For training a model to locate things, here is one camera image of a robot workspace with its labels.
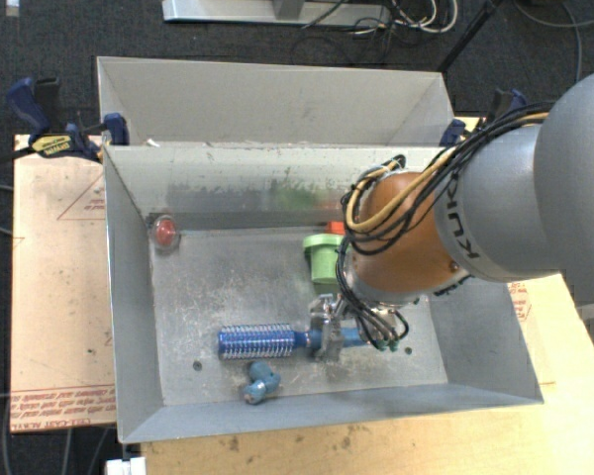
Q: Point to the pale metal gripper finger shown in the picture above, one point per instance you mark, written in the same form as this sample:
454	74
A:
326	325
329	352

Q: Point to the red ball in clear cup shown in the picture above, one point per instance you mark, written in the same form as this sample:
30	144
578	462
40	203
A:
166	230

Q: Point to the green plastic cup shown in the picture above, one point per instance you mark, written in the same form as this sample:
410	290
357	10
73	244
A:
322	257

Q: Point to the small orange block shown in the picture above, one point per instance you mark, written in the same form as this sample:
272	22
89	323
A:
334	227

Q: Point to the brown cardboard board, red print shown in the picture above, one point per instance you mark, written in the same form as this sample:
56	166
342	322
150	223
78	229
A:
59	285

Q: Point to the grey metal bin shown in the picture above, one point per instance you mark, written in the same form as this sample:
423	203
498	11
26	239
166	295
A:
257	285

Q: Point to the blue hairbrush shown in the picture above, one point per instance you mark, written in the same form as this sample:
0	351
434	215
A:
257	342

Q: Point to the blue pipe-shaped toy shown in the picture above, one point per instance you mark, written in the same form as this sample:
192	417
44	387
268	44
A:
260	383

